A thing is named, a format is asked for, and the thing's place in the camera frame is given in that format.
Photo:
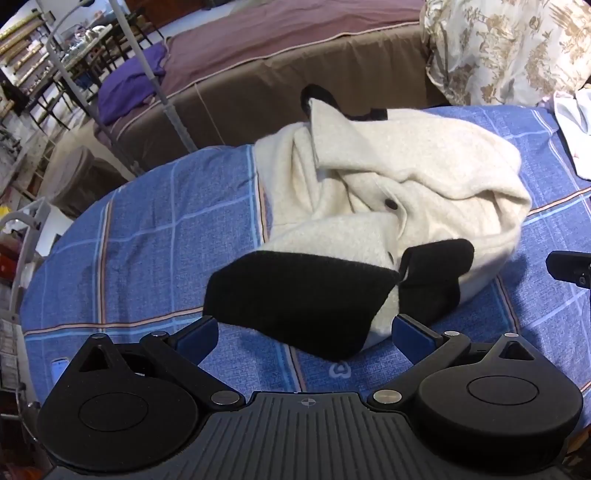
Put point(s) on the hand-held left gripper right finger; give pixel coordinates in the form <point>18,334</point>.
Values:
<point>411,338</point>

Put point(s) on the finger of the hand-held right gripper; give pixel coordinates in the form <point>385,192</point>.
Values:
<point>569,268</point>

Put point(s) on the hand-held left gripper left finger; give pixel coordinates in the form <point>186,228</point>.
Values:
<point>203,335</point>

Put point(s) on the cream and black knit sweater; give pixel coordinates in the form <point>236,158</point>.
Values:
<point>415,161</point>

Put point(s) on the blue plaid blanket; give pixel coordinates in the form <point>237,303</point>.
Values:
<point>161,230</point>

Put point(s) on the white cloth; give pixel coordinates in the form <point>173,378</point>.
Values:
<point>575,129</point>

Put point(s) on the brown round stool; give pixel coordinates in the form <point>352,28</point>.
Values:
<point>83,180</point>

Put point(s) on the floral beige duvet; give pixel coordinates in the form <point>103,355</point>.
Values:
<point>503,46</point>

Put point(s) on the grey metal pole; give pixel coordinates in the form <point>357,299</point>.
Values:
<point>159,87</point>

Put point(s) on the brown bed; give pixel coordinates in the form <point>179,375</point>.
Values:
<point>277,87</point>

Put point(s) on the purple cloth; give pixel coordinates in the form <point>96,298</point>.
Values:
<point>124,87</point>

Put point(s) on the thin curved metal tube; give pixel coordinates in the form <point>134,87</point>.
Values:
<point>69,81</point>

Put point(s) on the dark table with chairs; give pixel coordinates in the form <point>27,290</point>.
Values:
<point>87,50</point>

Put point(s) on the mauve bed cover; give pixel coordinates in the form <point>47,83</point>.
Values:
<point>277,27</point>

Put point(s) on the wall shelf with goods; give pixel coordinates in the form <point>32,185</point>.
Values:
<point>23,46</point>

